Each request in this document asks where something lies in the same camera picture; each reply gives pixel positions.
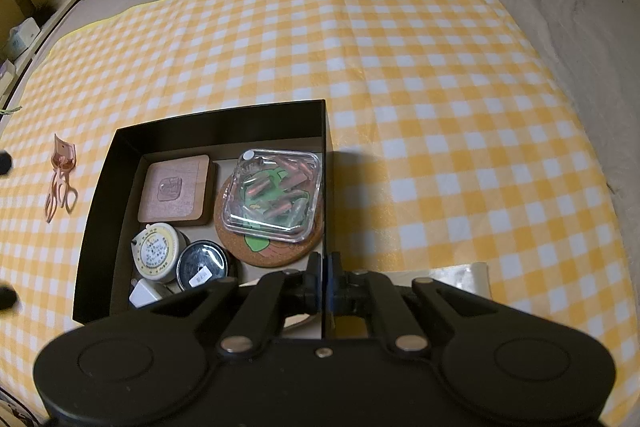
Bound round black tin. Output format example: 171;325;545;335
176;240;230;294

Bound tissue box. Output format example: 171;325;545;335
2;18;41;60

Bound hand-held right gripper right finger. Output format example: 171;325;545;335
327;252;502;356

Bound round cork coaster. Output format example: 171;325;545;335
214;174;326;269

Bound clear plastic box of nails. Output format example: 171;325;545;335
222;149;322;241

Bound round white tape measure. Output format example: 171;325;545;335
131;224;189;285

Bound square cork coaster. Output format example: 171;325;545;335
137;155;220;228

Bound pink scissors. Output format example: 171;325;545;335
44;134;79;224

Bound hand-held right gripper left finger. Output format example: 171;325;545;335
145;252;328;356

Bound white plastic packet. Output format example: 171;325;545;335
390;262;489;299

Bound yellow checkered cloth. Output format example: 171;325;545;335
0;0;628;408

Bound black cardboard box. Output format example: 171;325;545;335
72;99;334;341

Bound white power adapter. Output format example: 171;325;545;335
129;279;174;311

